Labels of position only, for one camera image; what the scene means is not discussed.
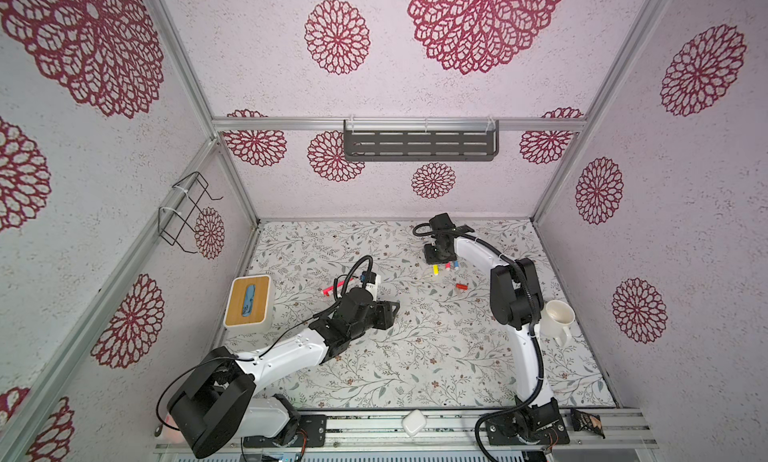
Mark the pink highlighter pen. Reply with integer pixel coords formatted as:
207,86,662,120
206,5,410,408
322,282,343,296

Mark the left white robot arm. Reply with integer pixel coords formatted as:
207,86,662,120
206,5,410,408
167,287,400,459

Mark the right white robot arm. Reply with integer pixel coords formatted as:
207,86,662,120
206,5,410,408
414,226,570,451

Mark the white wooden-top tissue box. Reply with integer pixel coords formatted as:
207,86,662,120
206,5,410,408
222,274,273,335

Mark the blue tissue pack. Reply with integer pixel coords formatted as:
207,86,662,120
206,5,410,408
241,284,255,318

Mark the cream ceramic mug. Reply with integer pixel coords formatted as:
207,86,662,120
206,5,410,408
539,300,576,348

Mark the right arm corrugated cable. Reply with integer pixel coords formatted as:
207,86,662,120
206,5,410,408
411,221,546,462

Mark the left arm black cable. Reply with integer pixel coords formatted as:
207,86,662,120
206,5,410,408
154,254,374,433

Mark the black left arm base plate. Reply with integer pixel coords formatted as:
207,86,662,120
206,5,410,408
243,415,328,449

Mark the white pad on rail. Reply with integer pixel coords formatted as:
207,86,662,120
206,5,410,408
401,409,427,437

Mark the dark metal wall shelf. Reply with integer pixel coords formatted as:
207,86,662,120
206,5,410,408
342,120,500,162

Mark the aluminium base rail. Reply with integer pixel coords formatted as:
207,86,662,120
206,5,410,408
152,406,661,462

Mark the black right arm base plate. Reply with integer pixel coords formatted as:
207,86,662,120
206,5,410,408
485,409,571,447

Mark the black wire wall rack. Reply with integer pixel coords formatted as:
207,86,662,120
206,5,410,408
156,171,225,259

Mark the small circuit board on rail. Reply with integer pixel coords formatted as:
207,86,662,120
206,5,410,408
570,408,606,439

